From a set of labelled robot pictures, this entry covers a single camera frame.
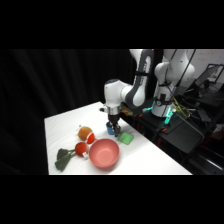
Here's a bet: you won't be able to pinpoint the brown plush with red hat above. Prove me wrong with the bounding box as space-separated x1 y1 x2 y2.
77 124 98 145

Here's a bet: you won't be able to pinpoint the yellow-brown strap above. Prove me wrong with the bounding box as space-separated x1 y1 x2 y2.
120 107 135 117

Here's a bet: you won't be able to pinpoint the whiteboard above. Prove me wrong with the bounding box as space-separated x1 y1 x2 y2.
195 49 224 65

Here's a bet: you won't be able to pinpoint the red plush radish green leaves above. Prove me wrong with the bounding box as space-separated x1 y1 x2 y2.
54 141 90 173

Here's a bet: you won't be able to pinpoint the black curtain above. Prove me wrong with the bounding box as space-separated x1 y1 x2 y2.
0 49 165 175

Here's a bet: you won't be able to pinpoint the green light strip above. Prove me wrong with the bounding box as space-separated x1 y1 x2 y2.
164 106 175 127

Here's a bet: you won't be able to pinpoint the green soft block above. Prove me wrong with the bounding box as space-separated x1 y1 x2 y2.
118 131 135 146

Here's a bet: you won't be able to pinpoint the pink bowl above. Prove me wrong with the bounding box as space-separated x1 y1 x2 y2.
88 138 121 169

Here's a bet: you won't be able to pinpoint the black robot stand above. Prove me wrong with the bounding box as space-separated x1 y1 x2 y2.
121 98 209 161

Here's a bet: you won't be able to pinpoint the yellow-green cable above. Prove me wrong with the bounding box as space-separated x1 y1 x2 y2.
172 101 192 119

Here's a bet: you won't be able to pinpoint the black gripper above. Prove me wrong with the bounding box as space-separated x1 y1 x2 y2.
107 112 122 138

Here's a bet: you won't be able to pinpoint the blue cup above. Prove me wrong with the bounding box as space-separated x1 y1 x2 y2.
105 121 116 136

